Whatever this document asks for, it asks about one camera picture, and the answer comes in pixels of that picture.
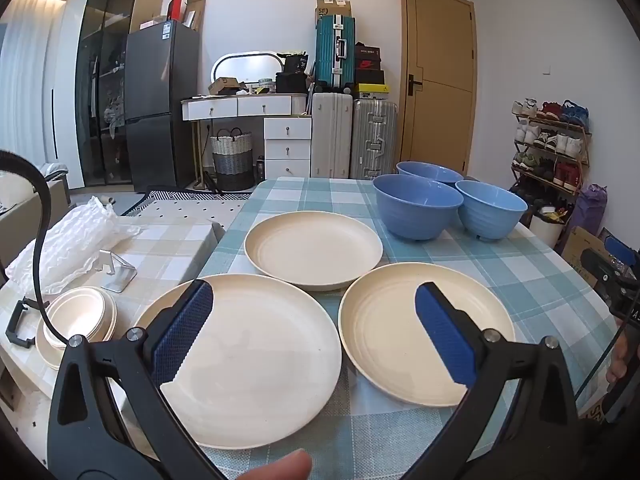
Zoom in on large brown cardboard box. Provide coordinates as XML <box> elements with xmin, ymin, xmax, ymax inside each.
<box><xmin>567</xmin><ymin>226</ymin><xmax>621</xmax><ymax>281</ymax></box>

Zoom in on cream round plate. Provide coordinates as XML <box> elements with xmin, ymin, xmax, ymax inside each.
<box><xmin>244</xmin><ymin>211</ymin><xmax>384</xmax><ymax>292</ymax></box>
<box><xmin>132</xmin><ymin>274</ymin><xmax>343</xmax><ymax>450</ymax></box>
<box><xmin>338</xmin><ymin>262</ymin><xmax>516</xmax><ymax>407</ymax></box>

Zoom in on black bag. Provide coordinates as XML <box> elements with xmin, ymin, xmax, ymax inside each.
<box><xmin>275</xmin><ymin>52</ymin><xmax>308</xmax><ymax>93</ymax></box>

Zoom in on teal suitcase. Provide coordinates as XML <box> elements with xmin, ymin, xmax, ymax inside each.
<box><xmin>315</xmin><ymin>14</ymin><xmax>357</xmax><ymax>92</ymax></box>

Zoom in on tall brown cardboard box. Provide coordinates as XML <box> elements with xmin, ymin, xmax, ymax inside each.
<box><xmin>186</xmin><ymin>0</ymin><xmax>206</xmax><ymax>31</ymax></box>

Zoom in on metal phone stand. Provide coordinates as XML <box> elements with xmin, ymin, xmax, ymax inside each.
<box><xmin>92</xmin><ymin>249</ymin><xmax>138</xmax><ymax>293</ymax></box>

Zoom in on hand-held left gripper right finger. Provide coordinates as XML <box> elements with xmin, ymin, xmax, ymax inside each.
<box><xmin>400</xmin><ymin>281</ymin><xmax>583</xmax><ymax>480</ymax></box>

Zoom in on beige checked cloth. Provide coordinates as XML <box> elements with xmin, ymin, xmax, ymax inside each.
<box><xmin>0</xmin><ymin>220</ymin><xmax>226</xmax><ymax>411</ymax></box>

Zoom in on white air cushion wrap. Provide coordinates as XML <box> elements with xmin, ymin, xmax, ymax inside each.
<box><xmin>5</xmin><ymin>196</ymin><xmax>143</xmax><ymax>296</ymax></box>

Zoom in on rounded vanity mirror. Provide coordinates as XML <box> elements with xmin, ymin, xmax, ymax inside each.
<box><xmin>210</xmin><ymin>50</ymin><xmax>286</xmax><ymax>95</ymax></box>

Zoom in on white trash bin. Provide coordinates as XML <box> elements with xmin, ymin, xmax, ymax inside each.
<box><xmin>530</xmin><ymin>205</ymin><xmax>566</xmax><ymax>248</ymax></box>

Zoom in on small open cardboard box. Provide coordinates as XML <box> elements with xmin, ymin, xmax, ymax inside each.
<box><xmin>207</xmin><ymin>77</ymin><xmax>242</xmax><ymax>95</ymax></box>

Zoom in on white dotted rug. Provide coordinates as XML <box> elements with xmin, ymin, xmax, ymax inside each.
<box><xmin>117</xmin><ymin>187</ymin><xmax>256</xmax><ymax>223</ymax></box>

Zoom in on light blue bowl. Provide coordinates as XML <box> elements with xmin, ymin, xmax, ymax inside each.
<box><xmin>455</xmin><ymin>180</ymin><xmax>529</xmax><ymax>243</ymax></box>

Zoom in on rows of racked shoes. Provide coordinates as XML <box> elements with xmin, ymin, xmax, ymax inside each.
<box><xmin>512</xmin><ymin>99</ymin><xmax>590</xmax><ymax>192</ymax></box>

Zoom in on cardboard box with tape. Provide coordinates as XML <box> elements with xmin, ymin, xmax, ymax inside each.
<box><xmin>315</xmin><ymin>0</ymin><xmax>353</xmax><ymax>26</ymax></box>

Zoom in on dark grey fridge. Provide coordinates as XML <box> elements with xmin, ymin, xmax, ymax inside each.
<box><xmin>123</xmin><ymin>20</ymin><xmax>201</xmax><ymax>193</ymax></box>

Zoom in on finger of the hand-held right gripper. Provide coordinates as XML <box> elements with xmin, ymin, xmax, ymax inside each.
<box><xmin>603</xmin><ymin>236</ymin><xmax>640</xmax><ymax>267</ymax></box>
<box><xmin>580</xmin><ymin>249</ymin><xmax>626</xmax><ymax>288</ymax></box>

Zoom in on white curtain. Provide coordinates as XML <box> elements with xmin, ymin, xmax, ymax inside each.
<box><xmin>0</xmin><ymin>0</ymin><xmax>63</xmax><ymax>166</ymax></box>

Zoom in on white vanity desk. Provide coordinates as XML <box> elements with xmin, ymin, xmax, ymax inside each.
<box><xmin>181</xmin><ymin>92</ymin><xmax>313</xmax><ymax>178</ymax></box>

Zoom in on black metal handle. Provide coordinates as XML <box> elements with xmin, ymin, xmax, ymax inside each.
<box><xmin>5</xmin><ymin>297</ymin><xmax>36</xmax><ymax>348</ymax></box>

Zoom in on gold metal shoe rack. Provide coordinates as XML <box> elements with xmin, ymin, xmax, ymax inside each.
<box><xmin>511</xmin><ymin>99</ymin><xmax>592</xmax><ymax>196</ymax></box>

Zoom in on stack of small cream dishes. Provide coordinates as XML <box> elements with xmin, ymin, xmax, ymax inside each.
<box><xmin>35</xmin><ymin>286</ymin><xmax>118</xmax><ymax>371</ymax></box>

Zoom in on silver suitcase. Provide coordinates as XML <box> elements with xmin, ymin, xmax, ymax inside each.
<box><xmin>352</xmin><ymin>99</ymin><xmax>399</xmax><ymax>181</ymax></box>

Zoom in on white wardrobe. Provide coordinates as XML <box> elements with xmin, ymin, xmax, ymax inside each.
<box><xmin>47</xmin><ymin>0</ymin><xmax>91</xmax><ymax>191</ymax></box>

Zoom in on white suitcase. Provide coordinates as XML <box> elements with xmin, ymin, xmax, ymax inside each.
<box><xmin>311</xmin><ymin>91</ymin><xmax>353</xmax><ymax>180</ymax></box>

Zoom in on person's left hand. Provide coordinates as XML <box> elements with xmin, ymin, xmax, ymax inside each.
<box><xmin>235</xmin><ymin>449</ymin><xmax>313</xmax><ymax>480</ymax></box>

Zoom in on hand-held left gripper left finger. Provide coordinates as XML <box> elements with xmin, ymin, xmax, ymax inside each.
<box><xmin>46</xmin><ymin>279</ymin><xmax>226</xmax><ymax>480</ymax></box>

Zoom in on woven laundry basket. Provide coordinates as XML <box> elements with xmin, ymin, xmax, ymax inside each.
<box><xmin>210</xmin><ymin>129</ymin><xmax>253</xmax><ymax>192</ymax></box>

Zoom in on thick black cable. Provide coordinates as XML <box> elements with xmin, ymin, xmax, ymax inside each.
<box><xmin>0</xmin><ymin>149</ymin><xmax>83</xmax><ymax>348</ymax></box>

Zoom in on person's right hand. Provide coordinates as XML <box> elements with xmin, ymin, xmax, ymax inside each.
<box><xmin>605</xmin><ymin>331</ymin><xmax>640</xmax><ymax>386</ymax></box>

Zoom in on tan wooden door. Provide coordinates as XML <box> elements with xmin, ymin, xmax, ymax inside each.
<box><xmin>400</xmin><ymin>0</ymin><xmax>476</xmax><ymax>178</ymax></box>

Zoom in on dark glass cabinet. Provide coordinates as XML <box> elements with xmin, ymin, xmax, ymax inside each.
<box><xmin>74</xmin><ymin>0</ymin><xmax>146</xmax><ymax>188</ymax></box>

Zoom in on teal checked tablecloth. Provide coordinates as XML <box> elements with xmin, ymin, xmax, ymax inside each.
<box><xmin>107</xmin><ymin>176</ymin><xmax>621</xmax><ymax>480</ymax></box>

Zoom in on yellow black shoe box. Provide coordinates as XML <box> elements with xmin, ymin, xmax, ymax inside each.
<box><xmin>352</xmin><ymin>84</ymin><xmax>390</xmax><ymax>101</ymax></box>

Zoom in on purple rolled mat bag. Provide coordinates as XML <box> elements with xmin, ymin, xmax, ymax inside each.
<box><xmin>559</xmin><ymin>184</ymin><xmax>608</xmax><ymax>256</ymax></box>

